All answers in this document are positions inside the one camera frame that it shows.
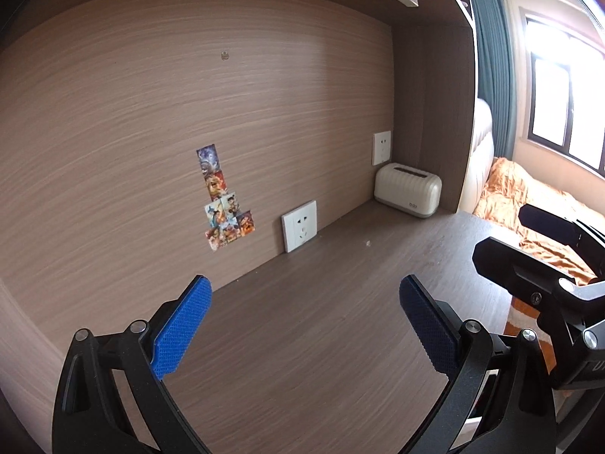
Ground teal curtain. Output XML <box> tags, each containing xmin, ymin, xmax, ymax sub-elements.
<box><xmin>471</xmin><ymin>0</ymin><xmax>517</xmax><ymax>160</ymax></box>

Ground white wall socket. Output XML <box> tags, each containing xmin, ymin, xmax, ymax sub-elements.
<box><xmin>281</xmin><ymin>200</ymin><xmax>318</xmax><ymax>253</ymax></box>
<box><xmin>372</xmin><ymin>131</ymin><xmax>392</xmax><ymax>166</ymax></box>

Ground cartoon stickers on wall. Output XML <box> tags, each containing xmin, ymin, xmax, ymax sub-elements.
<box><xmin>196</xmin><ymin>143</ymin><xmax>255</xmax><ymax>251</ymax></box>

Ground window frame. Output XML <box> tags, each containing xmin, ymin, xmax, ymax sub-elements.
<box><xmin>524</xmin><ymin>16</ymin><xmax>604</xmax><ymax>175</ymax></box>

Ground upper white wall socket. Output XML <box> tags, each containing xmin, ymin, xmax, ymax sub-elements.
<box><xmin>372</xmin><ymin>131</ymin><xmax>392</xmax><ymax>166</ymax></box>

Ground orange bed cover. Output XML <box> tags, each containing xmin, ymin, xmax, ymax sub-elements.
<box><xmin>472</xmin><ymin>155</ymin><xmax>605</xmax><ymax>374</ymax></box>

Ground lower white wall socket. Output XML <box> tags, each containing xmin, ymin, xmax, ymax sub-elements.
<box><xmin>281</xmin><ymin>200</ymin><xmax>318</xmax><ymax>253</ymax></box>

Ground white padded headboard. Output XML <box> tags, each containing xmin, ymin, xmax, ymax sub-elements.
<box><xmin>459</xmin><ymin>98</ymin><xmax>494</xmax><ymax>213</ymax></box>

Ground white tissue box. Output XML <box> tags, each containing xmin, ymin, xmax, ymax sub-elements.
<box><xmin>374</xmin><ymin>163</ymin><xmax>442</xmax><ymax>218</ymax></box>

